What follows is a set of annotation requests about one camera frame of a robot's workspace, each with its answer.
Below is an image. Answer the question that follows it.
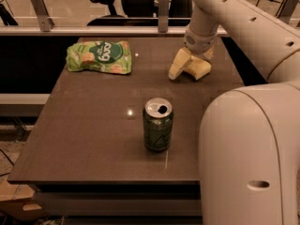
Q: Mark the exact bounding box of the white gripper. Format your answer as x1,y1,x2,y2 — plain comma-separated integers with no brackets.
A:
168,27,217,80

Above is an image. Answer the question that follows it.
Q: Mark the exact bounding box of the yellow sponge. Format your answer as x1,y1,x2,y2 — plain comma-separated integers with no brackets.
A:
184,56,212,81

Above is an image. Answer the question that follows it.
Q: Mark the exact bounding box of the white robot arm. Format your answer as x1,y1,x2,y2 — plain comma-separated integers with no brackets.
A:
185,0,300,225

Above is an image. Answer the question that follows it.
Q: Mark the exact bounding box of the green soda can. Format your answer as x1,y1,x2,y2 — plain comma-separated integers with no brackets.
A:
142,97,173,152

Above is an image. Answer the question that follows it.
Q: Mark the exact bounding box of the black office chair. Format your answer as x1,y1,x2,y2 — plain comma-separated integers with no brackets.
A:
87,0,192,26

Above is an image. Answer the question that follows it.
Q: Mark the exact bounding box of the green snack bag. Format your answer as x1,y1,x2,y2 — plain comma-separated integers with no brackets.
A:
66,40,132,75

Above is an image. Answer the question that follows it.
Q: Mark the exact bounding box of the brown table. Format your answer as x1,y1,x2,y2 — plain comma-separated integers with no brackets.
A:
8,37,241,217

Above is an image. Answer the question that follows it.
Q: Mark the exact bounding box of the cardboard box on floor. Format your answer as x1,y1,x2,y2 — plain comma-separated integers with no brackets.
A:
0,177,48,222

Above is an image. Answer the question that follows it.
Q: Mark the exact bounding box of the middle metal railing bracket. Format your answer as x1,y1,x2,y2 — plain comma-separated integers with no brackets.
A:
157,0,169,33

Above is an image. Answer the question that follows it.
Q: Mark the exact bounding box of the metal railing bracket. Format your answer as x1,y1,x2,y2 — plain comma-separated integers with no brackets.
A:
277,0,300,23
30,0,54,32
157,0,169,33

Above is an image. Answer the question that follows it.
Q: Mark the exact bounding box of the right metal railing bracket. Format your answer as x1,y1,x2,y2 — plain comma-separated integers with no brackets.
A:
277,0,300,23

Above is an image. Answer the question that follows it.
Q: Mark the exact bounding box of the left metal railing bracket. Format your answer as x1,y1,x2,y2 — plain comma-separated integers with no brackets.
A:
30,0,54,32

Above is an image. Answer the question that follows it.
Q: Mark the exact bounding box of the black floor cable left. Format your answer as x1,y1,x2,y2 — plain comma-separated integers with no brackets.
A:
0,148,16,178

